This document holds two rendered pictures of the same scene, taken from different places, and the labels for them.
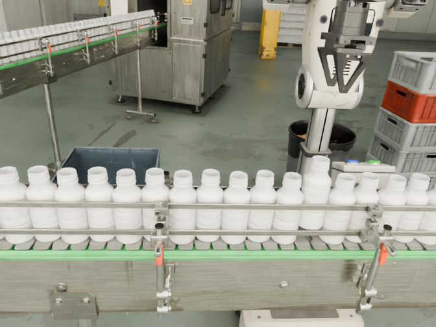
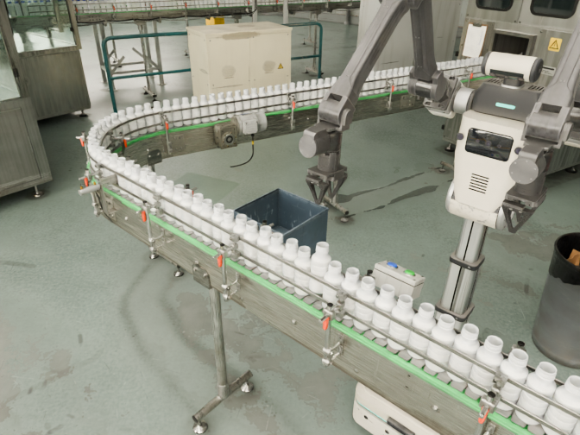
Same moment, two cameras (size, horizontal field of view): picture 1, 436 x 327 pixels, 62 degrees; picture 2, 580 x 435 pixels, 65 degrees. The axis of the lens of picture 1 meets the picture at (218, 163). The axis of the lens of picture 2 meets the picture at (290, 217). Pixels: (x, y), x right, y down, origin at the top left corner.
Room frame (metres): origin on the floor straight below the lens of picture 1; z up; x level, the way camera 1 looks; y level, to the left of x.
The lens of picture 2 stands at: (-0.17, -0.97, 1.96)
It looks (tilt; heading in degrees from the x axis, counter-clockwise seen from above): 30 degrees down; 46
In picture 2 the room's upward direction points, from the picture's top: 1 degrees clockwise
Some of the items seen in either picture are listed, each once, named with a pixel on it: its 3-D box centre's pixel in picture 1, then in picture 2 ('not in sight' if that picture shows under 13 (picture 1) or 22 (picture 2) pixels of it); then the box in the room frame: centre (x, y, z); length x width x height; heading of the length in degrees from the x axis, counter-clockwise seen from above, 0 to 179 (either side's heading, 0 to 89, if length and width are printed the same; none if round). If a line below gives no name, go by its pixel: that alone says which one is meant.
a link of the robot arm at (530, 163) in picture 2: not in sight; (537, 149); (0.84, -0.68, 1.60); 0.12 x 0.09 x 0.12; 6
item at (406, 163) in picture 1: (414, 152); not in sight; (2.78, -1.63, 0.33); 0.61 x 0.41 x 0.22; 102
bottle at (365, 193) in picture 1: (361, 207); (350, 293); (0.70, -0.33, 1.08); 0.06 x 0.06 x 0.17
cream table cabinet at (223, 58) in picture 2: not in sight; (241, 78); (3.36, 3.63, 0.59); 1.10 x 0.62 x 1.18; 168
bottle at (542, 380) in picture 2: not in sight; (537, 392); (0.74, -0.86, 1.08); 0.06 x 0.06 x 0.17
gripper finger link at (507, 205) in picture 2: not in sight; (518, 213); (0.86, -0.67, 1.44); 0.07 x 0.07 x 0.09; 6
